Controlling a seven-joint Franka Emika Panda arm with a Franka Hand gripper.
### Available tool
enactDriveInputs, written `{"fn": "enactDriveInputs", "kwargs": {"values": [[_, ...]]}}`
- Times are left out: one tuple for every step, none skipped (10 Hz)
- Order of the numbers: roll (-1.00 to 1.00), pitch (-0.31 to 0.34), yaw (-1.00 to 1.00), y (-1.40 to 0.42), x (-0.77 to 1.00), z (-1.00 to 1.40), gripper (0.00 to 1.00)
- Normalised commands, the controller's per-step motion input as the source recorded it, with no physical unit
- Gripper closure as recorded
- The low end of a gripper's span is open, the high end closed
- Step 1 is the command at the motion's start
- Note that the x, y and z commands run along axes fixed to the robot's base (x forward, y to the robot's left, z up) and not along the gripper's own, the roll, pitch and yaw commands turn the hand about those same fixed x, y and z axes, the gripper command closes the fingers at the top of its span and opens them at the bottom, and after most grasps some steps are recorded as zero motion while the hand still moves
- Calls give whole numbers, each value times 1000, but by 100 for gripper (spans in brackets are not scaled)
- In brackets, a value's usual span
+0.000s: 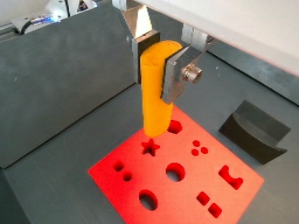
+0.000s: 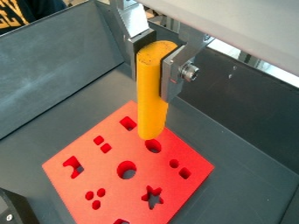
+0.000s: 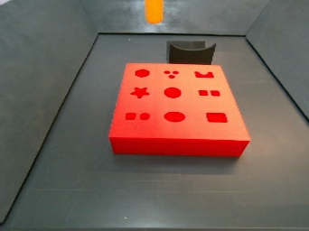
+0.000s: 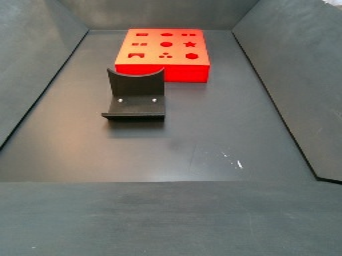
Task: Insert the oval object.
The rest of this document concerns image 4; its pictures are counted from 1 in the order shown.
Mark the black curved holder stand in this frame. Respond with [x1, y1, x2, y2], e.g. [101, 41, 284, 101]
[101, 69, 165, 120]

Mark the red shape sorter block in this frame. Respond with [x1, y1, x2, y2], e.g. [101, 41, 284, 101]
[113, 28, 211, 83]

